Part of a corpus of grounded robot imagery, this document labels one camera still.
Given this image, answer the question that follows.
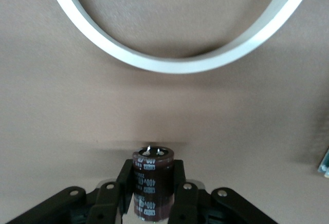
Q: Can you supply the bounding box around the dark brown electrolytic capacitor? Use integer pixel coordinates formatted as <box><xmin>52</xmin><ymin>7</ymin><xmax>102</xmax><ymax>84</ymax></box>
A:
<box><xmin>132</xmin><ymin>145</ymin><xmax>175</xmax><ymax>221</ymax></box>

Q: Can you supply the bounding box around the metal mesh power supply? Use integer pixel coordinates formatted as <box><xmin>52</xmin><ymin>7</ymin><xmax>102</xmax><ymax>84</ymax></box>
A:
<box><xmin>316</xmin><ymin>151</ymin><xmax>329</xmax><ymax>178</ymax></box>

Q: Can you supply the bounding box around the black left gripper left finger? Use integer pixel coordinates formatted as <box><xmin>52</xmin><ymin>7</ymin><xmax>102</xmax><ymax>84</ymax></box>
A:
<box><xmin>5</xmin><ymin>159</ymin><xmax>136</xmax><ymax>224</ymax></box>

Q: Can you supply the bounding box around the white curved plastic bracket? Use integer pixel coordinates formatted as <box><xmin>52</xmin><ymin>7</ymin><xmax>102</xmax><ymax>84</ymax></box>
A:
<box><xmin>19</xmin><ymin>0</ymin><xmax>317</xmax><ymax>74</ymax></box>

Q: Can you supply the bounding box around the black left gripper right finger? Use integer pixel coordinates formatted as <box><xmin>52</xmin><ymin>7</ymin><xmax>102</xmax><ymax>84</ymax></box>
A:
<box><xmin>169</xmin><ymin>159</ymin><xmax>280</xmax><ymax>224</ymax></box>

